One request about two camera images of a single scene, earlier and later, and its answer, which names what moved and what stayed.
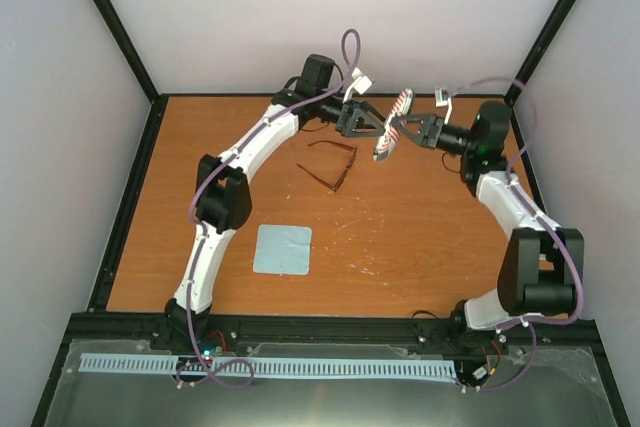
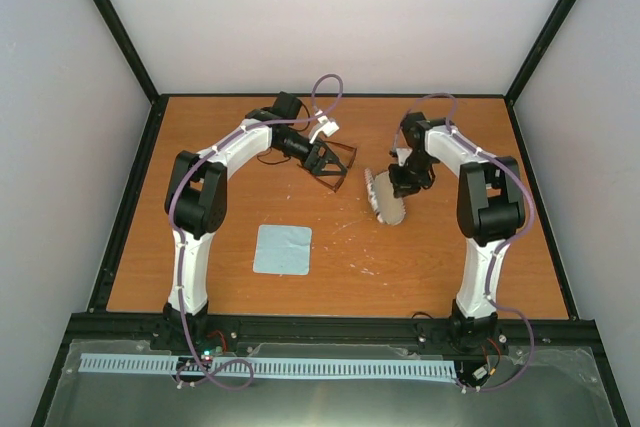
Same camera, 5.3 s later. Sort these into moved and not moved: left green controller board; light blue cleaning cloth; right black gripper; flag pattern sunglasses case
Moved: right black gripper; flag pattern sunglasses case
Not moved: left green controller board; light blue cleaning cloth
